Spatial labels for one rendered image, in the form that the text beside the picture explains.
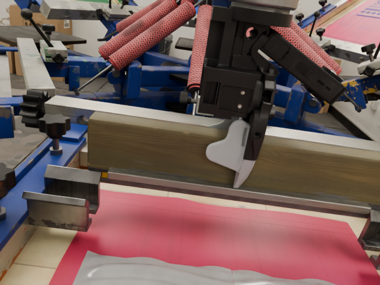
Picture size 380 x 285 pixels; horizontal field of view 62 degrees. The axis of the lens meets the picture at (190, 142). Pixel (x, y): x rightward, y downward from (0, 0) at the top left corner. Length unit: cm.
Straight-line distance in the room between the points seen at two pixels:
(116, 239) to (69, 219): 7
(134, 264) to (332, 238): 30
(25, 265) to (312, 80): 39
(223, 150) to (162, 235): 15
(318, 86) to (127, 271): 30
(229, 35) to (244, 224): 28
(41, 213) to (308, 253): 36
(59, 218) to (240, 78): 27
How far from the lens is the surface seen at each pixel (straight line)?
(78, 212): 40
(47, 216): 42
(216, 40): 37
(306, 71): 38
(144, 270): 40
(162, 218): 48
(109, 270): 40
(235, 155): 38
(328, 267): 49
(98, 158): 42
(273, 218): 53
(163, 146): 40
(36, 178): 48
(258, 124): 35
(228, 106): 36
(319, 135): 67
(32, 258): 43
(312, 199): 44
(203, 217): 49
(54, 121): 51
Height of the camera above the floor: 126
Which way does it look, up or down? 25 degrees down
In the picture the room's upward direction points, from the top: 9 degrees clockwise
